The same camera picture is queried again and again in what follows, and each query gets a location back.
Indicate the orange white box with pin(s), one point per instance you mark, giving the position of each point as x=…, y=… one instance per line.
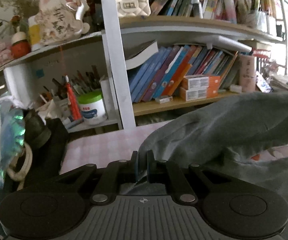
x=189, y=95
x=192, y=82

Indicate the pink checked table mat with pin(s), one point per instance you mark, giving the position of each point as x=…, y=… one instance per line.
x=107, y=147

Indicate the smartphone with lit screen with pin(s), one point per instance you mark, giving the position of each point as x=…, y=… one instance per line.
x=262, y=84

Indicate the white tub green lid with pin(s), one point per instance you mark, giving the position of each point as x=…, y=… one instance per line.
x=92, y=107

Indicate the white ceramic cat figurine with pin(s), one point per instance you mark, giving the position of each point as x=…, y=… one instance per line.
x=61, y=20

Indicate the red tassel pendant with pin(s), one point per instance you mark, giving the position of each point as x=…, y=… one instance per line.
x=72, y=101

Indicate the pink cylindrical tissue holder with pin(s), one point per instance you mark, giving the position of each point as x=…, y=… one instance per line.
x=247, y=73

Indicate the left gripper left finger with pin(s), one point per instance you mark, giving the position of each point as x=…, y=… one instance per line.
x=113, y=177

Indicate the grey green fleece garment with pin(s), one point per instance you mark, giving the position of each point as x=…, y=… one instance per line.
x=224, y=136

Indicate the white wooden bookshelf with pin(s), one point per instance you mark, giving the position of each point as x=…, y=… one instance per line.
x=30, y=75

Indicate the cream quilted handbag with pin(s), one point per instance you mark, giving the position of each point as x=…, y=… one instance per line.
x=132, y=8

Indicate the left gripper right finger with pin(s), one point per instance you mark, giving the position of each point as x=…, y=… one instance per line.
x=171, y=176

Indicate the lower orange white box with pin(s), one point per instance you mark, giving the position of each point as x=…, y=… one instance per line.
x=189, y=95

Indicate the red round doll ornament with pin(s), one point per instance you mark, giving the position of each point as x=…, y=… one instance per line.
x=20, y=45

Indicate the row of leaning books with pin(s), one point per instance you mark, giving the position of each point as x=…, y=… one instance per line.
x=156, y=72

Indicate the white smartwatch band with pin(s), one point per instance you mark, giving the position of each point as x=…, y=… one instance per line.
x=21, y=164

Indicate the white charger block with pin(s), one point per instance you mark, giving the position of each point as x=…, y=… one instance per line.
x=235, y=89

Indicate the stack of magazines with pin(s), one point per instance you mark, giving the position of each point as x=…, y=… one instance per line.
x=279, y=81

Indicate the black bag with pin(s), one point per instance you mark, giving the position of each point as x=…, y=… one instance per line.
x=48, y=142

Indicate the upper orange white box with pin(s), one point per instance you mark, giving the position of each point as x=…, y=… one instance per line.
x=192, y=82

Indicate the red book box set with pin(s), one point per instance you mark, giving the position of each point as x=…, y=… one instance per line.
x=262, y=55

